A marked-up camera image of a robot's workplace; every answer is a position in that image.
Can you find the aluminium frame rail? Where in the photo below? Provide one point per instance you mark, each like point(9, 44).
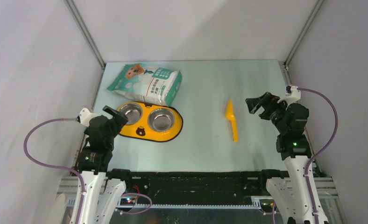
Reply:
point(159, 205)

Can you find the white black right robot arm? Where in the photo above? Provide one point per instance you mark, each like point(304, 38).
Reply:
point(301, 204)

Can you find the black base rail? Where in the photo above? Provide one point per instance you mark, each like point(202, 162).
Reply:
point(198, 188)

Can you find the yellow plastic scoop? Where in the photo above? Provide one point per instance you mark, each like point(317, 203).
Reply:
point(230, 116)

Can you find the green white pet food bag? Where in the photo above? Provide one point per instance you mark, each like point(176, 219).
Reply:
point(147, 84)

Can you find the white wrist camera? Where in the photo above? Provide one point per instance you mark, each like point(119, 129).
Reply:
point(85, 116)
point(292, 95)

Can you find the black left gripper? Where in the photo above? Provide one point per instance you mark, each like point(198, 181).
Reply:
point(119, 120)

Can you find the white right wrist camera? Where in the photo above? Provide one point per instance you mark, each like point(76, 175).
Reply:
point(292, 95)

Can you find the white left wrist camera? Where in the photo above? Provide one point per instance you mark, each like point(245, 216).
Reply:
point(85, 116)

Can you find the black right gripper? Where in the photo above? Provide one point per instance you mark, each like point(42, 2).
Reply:
point(268, 101)

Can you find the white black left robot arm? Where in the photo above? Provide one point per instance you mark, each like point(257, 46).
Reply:
point(98, 192)

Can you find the yellow double pet bowl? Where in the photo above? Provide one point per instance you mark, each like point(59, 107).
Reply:
point(151, 122)

